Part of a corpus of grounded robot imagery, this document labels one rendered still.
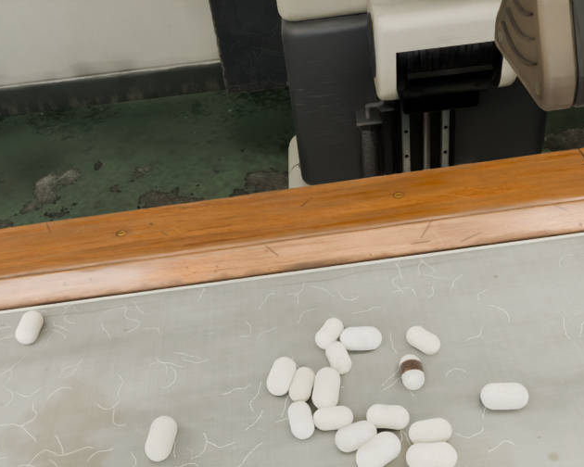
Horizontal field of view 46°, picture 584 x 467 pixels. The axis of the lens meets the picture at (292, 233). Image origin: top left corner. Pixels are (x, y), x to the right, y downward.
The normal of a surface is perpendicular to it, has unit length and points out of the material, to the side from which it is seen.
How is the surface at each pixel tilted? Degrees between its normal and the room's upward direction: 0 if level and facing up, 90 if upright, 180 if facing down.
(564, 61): 58
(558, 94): 90
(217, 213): 0
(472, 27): 98
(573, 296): 0
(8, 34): 90
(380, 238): 45
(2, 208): 0
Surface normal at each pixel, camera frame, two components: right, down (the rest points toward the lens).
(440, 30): 0.03, 0.73
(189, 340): -0.12, -0.77
